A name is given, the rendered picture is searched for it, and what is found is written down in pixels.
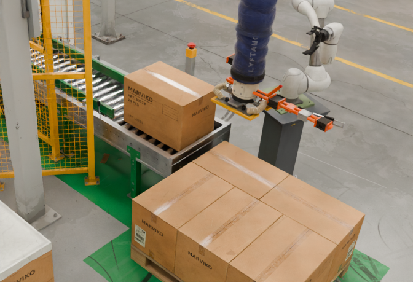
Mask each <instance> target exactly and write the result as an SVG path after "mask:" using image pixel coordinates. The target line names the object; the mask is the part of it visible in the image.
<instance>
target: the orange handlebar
mask: <svg viewBox="0 0 413 282"><path fill-rule="evenodd" d="M226 81H227V82H229V83H231V84H233V83H234V80H233V78H232V77H227V78H226ZM257 91H259V92H260V93H263V94H265V95H266V94H268V93H266V92H263V91H261V90H259V89H257ZM260 93H258V92H255V91H254V92H253V94H254V95H256V96H258V97H260V98H262V99H264V100H267V101H268V97H266V96H264V95H262V94H260ZM279 107H281V108H283V109H285V111H287V112H289V113H294V114H296V115H298V112H299V111H301V109H299V108H297V106H296V105H294V104H291V103H290V104H289V103H287V102H285V101H284V102H283V104H280V105H279ZM317 118H319V117H317V116H315V115H311V116H310V117H308V118H307V120H309V121H311V122H313V123H315V120H316V119H317ZM332 128H333V124H331V125H330V126H329V127H328V130H330V129H332Z"/></svg>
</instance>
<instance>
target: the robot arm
mask: <svg viewBox="0 0 413 282"><path fill-rule="evenodd" d="M292 5H293V7H294V9H295V10H296V11H298V12H299V13H301V14H304V15H306V16H307V17H308V18H309V22H310V26H311V31H309V32H307V33H306V34H308V35H310V49H309V50H306V51H305V52H303V53H302V54H304V55H310V56H309V65H308V66H307V67H306V68H305V71H304V73H303V72H302V71H301V70H300V69H297V68H290V69H288V70H287V71H286V72H285V74H284V76H283V78H282V81H281V84H282V86H283V87H282V88H281V89H279V90H278V91H279V92H280V93H279V95H281V96H284V97H285V98H286V101H285V102H287V103H289V104H290V103H291V104H294V105H297V104H303V101H302V100H300V99H299V95H300V94H302V93H311V92H319V91H322V90H324V89H326V88H328V87H329V85H330V83H331V79H330V76H329V74H328V73H327V72H326V71H325V68H324V66H323V65H322V64H324V65H330V64H331V63H332V62H333V61H334V59H335V57H336V52H337V43H338V40H339V38H340V35H341V34H342V32H343V30H344V27H343V26H342V24H341V23H337V22H334V23H330V24H328V25H326V26H325V18H326V17H327V15H328V12H330V11H331V10H332V9H333V7H334V0H292Z"/></svg>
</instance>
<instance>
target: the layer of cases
mask: <svg viewBox="0 0 413 282"><path fill-rule="evenodd" d="M364 217H365V214H364V213H362V212H361V211H358V210H356V209H354V208H353V207H351V206H349V205H347V204H345V203H343V202H341V201H340V200H338V199H336V198H334V197H332V196H330V195H328V194H326V193H324V192H322V191H320V190H318V189H316V188H315V187H313V186H311V185H309V184H307V183H305V182H304V181H301V180H300V179H297V178H295V177H294V176H291V175H289V174H288V173H286V172H284V171H282V170H280V169H278V168H277V167H275V166H273V165H271V164H269V163H267V162H265V161H263V160H261V159H259V158H257V157H255V156H254V155H252V154H250V153H248V152H246V151H244V150H242V149H240V148H239V147H237V146H234V145H233V144H231V143H229V142H227V141H223V142H222V143H220V144H218V145H217V146H216V147H214V148H212V149H211V150H209V151H208V152H206V153H204V154H203V155H201V156H200V157H198V158H197V159H195V160H193V161H192V162H191V163H188V164H187V165H186V166H184V167H182V168H181V169H179V170H178V171H176V172H174V173H173V174H171V175H170V176H168V177H167V178H165V179H164V180H162V181H160V182H159V183H157V184H156V185H154V186H152V187H151V188H150V189H148V190H146V191H145V192H143V193H142V194H140V195H139V196H137V197H135V198H134V199H132V244H133V245H134V246H136V247H137V248H138V249H140V250H141V251H142V252H144V253H145V254H147V255H148V256H149V257H151V258H152V259H154V260H155V261H156V262H158V263H159V264H160V265H162V266H163V267H165V268H166V269H167V270H169V271H170V272H172V273H174V274H175V275H176V276H177V277H178V278H180V279H181V280H183V281H184V282H330V281H331V280H332V279H333V278H334V277H335V276H336V275H337V273H338V272H339V271H340V270H341V268H342V267H343V266H344V265H345V264H346V263H347V262H348V260H349V259H350V258H351V257H352V254H353V251H354V249H355V245H356V242H357V239H358V235H359V233H360V230H361V226H362V224H363V221H364Z"/></svg>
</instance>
